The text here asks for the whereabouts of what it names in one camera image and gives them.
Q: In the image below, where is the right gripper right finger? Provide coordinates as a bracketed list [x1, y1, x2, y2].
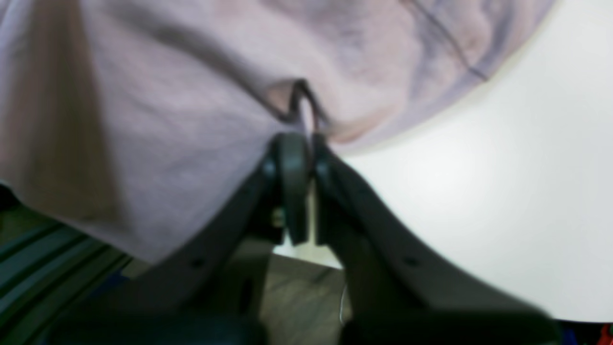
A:
[313, 135, 561, 345]

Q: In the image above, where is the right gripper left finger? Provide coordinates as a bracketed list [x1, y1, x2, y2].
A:
[48, 133, 309, 345]

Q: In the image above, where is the mauve t-shirt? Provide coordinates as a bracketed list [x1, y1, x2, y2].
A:
[0, 0, 554, 263]

